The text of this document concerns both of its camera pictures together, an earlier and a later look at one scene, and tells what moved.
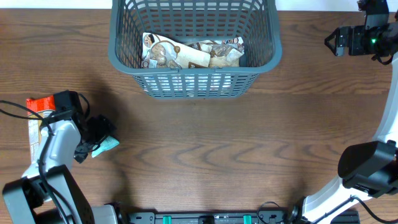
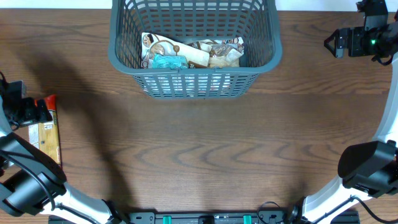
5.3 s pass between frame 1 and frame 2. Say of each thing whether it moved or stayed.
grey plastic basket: stayed
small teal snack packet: moved
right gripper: stayed
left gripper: moved
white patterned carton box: stayed
